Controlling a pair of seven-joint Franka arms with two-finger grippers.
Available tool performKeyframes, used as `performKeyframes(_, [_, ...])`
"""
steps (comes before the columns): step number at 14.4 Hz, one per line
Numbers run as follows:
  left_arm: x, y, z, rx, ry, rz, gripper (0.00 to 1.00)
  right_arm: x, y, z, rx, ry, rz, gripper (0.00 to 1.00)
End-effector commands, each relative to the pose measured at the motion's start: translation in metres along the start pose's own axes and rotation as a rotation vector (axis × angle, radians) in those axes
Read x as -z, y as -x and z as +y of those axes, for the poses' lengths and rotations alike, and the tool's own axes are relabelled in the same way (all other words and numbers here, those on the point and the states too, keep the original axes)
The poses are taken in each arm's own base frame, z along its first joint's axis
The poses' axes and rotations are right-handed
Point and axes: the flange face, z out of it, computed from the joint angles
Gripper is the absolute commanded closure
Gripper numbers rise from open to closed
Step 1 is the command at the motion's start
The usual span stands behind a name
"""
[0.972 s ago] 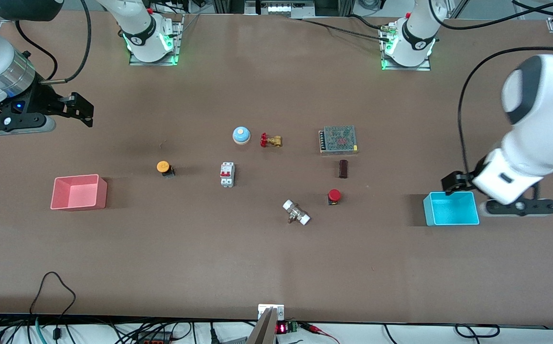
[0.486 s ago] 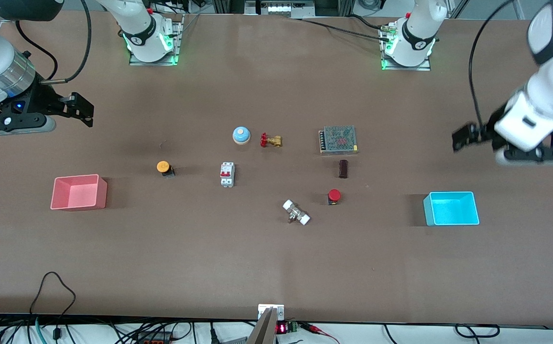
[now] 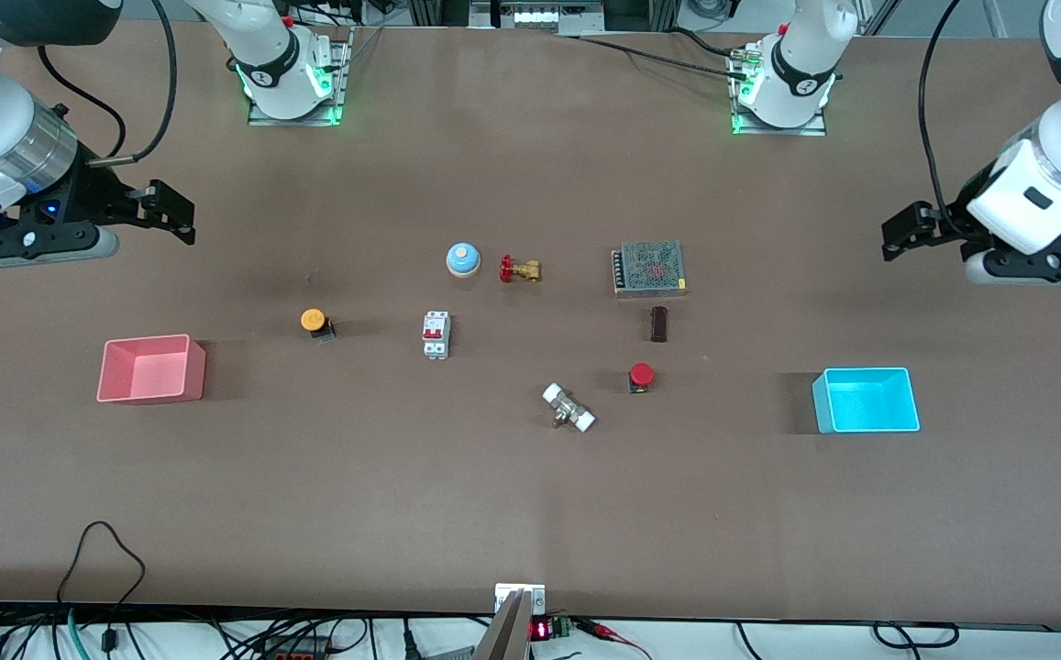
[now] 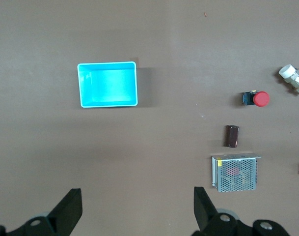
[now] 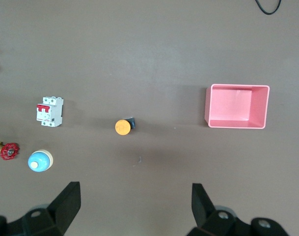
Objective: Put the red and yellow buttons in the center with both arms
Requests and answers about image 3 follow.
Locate pink plastic bin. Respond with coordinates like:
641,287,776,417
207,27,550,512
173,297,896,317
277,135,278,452
96,334,207,404

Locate cyan plastic bin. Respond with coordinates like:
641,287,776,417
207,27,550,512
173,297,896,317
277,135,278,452
812,367,922,435

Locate metal mesh power supply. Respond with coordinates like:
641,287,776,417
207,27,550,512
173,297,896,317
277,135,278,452
611,240,689,298

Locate white circuit breaker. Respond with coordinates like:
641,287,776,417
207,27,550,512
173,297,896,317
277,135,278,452
422,311,451,360

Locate white capped pipe fitting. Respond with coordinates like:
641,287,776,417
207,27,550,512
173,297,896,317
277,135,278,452
542,382,597,435

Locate silver electronics box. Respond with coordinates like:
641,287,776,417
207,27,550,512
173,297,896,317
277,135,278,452
470,0,604,32

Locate red clip lead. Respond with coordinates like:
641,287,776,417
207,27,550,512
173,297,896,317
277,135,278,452
580,619,652,660

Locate grey metal pole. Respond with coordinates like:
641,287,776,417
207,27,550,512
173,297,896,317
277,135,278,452
473,589,532,660

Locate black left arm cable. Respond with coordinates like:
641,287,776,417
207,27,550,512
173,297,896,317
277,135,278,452
917,0,982,242

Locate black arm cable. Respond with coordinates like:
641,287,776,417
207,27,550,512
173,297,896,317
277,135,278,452
917,0,982,242
38,0,179,166

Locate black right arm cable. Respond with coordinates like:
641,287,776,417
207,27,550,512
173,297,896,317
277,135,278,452
38,0,179,166

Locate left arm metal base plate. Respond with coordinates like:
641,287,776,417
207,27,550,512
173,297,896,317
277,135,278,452
730,46,829,138

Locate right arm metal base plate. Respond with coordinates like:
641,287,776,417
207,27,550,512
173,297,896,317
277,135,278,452
248,27,354,127

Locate long black table cable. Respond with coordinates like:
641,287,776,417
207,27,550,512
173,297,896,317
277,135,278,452
567,35,751,82

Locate thin black looped cable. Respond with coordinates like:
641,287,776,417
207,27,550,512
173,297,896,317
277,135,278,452
55,521,148,654

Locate black coiled cable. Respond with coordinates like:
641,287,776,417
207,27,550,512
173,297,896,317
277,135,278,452
873,621,960,651

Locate silver mounting bracket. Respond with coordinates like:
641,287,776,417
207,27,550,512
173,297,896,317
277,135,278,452
493,583,547,617

